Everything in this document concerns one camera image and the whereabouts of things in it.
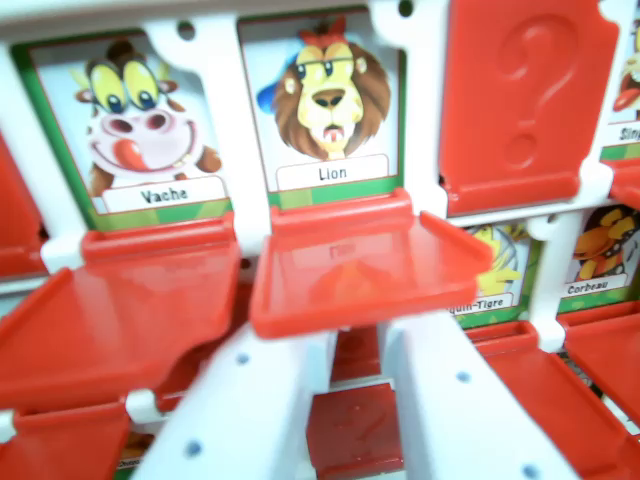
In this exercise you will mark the red card flap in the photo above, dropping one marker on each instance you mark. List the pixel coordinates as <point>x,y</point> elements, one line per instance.
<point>65,445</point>
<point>115,320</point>
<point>610,350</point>
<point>355,430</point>
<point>550,400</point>
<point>360,270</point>

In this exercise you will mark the Requin-Tigre picture card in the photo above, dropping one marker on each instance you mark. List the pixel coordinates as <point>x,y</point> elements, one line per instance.
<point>500,280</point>

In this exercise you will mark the Corbeau picture card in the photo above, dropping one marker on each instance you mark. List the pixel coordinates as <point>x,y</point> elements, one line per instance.
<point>600,255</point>

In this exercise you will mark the Vache cow picture card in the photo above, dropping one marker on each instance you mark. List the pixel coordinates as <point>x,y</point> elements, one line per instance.
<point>145,135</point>

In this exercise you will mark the Lion picture card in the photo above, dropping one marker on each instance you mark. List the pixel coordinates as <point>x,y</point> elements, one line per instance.
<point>330,110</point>

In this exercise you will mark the Singe picture card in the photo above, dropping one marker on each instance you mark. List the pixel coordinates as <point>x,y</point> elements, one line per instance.
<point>627,100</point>

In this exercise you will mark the red and white game board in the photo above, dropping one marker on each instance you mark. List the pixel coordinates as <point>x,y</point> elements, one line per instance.
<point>425,100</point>

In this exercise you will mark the red question mark flap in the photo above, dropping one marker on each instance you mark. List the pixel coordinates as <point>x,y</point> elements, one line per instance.
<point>525,100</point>

